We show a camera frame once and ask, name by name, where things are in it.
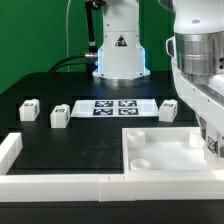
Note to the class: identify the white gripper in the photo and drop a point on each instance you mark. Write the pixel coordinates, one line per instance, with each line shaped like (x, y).
(206, 100)

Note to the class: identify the white square tabletop tray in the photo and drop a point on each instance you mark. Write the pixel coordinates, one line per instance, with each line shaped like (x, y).
(163, 149)

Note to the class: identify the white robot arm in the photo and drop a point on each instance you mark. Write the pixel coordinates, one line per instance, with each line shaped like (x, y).
(196, 50)

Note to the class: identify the white marker plate with tags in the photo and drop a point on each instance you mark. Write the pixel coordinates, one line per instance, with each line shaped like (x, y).
(115, 108)

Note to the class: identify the white U-shaped fence wall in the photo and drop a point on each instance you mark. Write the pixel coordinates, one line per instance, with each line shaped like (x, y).
(148, 185)

